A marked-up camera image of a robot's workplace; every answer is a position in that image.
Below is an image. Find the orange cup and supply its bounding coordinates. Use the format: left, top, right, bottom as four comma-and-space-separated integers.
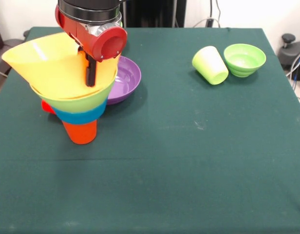
61, 120, 98, 145

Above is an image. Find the blue cable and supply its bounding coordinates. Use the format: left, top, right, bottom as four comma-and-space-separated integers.
292, 57, 300, 91

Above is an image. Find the red cup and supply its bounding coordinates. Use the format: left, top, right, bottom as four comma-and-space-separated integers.
41, 99, 56, 115

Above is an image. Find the yellow-green cup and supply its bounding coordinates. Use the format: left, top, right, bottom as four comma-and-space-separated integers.
191, 45, 229, 86

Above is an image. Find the blue bowl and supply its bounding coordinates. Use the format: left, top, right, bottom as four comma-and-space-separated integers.
52, 99, 108, 126

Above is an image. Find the purple bowl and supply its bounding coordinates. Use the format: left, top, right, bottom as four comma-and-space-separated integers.
107, 56, 142, 105

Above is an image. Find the large yellow bowl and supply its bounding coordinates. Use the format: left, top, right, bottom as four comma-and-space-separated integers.
1, 33, 119, 100

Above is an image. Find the small green bowl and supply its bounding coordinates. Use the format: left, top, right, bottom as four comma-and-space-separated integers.
223, 43, 267, 78

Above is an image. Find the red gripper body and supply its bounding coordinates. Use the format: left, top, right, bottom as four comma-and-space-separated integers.
55, 4, 128, 63

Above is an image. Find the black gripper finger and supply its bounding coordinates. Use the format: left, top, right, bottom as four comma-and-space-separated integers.
84, 52, 97, 87

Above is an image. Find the dark green tablecloth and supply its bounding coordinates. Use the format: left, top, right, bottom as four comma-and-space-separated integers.
0, 26, 300, 234

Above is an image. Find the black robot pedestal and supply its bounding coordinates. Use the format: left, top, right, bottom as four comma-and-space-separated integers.
119, 0, 187, 28

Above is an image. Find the black knobbed stand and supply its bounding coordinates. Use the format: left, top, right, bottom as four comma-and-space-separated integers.
279, 33, 300, 81

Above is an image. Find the grey cable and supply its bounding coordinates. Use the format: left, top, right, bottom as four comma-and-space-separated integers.
285, 49, 300, 77

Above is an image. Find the grey chair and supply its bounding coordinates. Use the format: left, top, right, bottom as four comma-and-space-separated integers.
0, 39, 23, 76

